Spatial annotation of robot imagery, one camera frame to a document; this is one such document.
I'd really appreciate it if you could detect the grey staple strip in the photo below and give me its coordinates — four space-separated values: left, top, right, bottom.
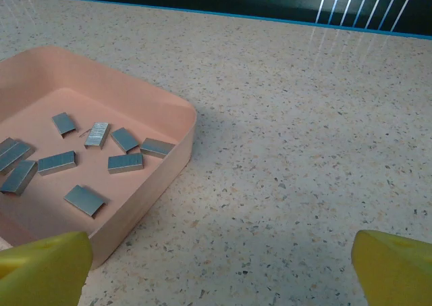
0 137 18 155
110 127 141 154
63 184 107 220
139 137 176 159
84 122 111 150
0 159 38 197
107 153 145 175
37 150 77 177
51 112 77 139
0 141 33 176

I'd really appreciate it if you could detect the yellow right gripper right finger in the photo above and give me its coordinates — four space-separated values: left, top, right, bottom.
350 230 432 306

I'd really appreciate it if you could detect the pink plastic tray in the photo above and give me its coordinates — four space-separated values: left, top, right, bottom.
0 45 198 271

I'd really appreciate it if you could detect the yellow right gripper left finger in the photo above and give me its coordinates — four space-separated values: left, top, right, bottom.
0 230 93 306

